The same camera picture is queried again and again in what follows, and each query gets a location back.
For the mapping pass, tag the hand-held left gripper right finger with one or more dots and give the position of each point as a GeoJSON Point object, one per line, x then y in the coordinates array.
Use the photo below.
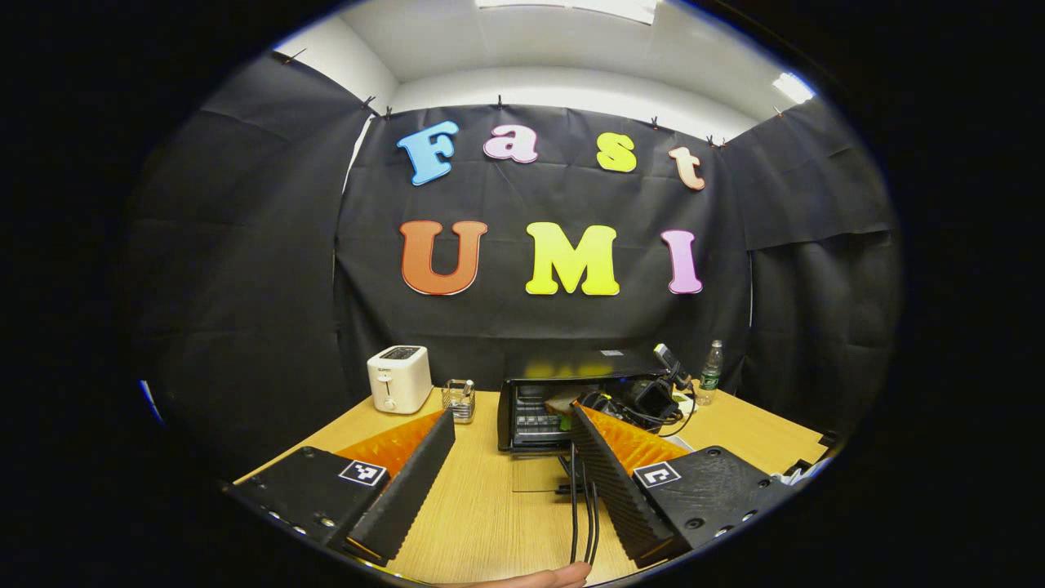
{"type": "Point", "coordinates": [608, 482]}

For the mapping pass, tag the ceiling light panel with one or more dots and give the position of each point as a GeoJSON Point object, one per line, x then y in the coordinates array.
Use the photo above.
{"type": "Point", "coordinates": [793, 87]}

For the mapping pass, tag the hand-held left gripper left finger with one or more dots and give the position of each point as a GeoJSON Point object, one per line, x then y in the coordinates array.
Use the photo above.
{"type": "Point", "coordinates": [412, 490]}

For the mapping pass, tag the black backdrop cloth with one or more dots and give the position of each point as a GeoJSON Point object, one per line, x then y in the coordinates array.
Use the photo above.
{"type": "Point", "coordinates": [531, 327]}

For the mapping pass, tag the metal mesh holder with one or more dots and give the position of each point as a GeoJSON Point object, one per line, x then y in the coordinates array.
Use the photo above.
{"type": "Point", "coordinates": [460, 402]}

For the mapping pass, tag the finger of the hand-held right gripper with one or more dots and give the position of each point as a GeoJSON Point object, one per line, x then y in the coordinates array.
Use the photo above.
{"type": "Point", "coordinates": [606, 402]}

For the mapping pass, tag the clear plastic water bottle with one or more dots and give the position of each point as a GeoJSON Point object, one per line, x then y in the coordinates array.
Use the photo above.
{"type": "Point", "coordinates": [709, 376]}

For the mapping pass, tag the black electric oven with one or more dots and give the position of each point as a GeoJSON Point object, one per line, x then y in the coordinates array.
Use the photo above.
{"type": "Point", "coordinates": [571, 366]}

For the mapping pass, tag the white toaster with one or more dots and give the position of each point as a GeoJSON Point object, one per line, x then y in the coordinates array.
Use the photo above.
{"type": "Point", "coordinates": [398, 380]}

